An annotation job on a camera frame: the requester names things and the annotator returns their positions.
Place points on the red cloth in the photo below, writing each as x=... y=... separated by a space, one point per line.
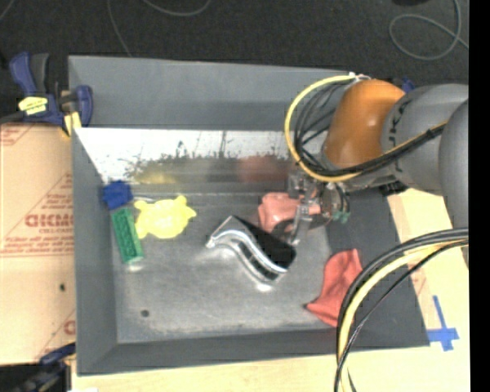
x=339 y=288

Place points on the black and silver curved tool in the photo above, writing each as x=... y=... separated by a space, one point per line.
x=269 y=245

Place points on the brown cardboard board red print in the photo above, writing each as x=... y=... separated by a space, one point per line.
x=32 y=202

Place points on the dark green flat block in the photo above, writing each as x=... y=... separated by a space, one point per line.
x=126 y=235

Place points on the grey metal bin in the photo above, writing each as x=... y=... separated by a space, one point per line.
x=196 y=300

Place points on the blue toy block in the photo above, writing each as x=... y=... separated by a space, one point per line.
x=117 y=194

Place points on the black cylinder on white bracket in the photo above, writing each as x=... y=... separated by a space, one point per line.
x=392 y=188

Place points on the yellow toy animal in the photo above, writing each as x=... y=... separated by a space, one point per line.
x=165 y=218

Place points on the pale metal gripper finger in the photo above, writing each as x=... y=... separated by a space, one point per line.
x=295 y=223
x=304 y=229

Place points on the pink soft toy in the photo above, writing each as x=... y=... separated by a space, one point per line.
x=275 y=210

